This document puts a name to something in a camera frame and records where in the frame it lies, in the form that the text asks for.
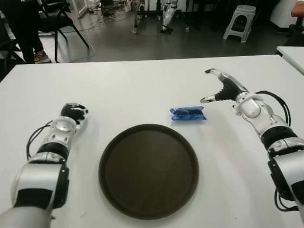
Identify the white floor cable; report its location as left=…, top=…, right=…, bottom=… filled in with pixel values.
left=64, top=14, right=105, bottom=63

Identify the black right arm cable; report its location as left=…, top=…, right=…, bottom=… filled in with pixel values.
left=257, top=89, right=300, bottom=211

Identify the white side table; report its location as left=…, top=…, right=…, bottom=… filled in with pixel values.
left=276, top=46, right=304, bottom=76

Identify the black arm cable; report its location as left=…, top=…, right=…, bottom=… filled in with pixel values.
left=257, top=89, right=300, bottom=211
left=26, top=120, right=54, bottom=160

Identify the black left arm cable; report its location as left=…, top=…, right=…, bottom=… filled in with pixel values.
left=26, top=120, right=54, bottom=160

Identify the blue Oreo cookie packet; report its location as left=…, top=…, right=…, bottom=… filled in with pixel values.
left=169, top=105, right=207, bottom=122

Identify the black wheeled metal frame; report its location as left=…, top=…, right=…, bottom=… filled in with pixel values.
left=130, top=0, right=193, bottom=34

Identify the black folding chair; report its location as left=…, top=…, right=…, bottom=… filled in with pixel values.
left=35, top=0, right=90, bottom=64

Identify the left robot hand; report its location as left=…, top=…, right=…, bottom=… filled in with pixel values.
left=60, top=102, right=90, bottom=124

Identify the white framed board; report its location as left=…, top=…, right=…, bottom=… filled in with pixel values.
left=71, top=0, right=88, bottom=18

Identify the standing person in black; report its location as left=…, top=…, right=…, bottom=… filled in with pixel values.
left=4, top=0, right=52, bottom=64

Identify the grey plastic stool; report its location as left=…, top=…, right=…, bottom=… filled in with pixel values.
left=222, top=4, right=257, bottom=43

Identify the round dark brown tray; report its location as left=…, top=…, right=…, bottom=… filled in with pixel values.
left=98, top=123, right=200, bottom=219

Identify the black bag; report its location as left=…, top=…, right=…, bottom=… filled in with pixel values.
left=284, top=23, right=304, bottom=47

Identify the seated person in white shirt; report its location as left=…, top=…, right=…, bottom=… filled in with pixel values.
left=292, top=3, right=304, bottom=18

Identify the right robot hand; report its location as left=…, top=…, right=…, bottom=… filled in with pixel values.
left=200, top=68, right=250, bottom=105

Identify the white humanoid robot leg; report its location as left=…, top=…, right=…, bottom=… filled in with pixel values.
left=159, top=0, right=179, bottom=34

